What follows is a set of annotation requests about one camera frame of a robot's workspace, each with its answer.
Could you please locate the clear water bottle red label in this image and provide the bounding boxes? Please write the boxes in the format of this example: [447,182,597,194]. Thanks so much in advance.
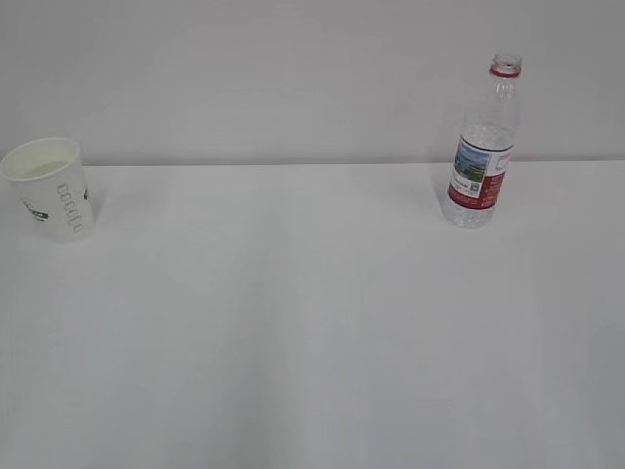
[442,53,522,229]

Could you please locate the white paper cup green print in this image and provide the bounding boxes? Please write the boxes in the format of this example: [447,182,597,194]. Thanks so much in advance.
[1,138,95,242]

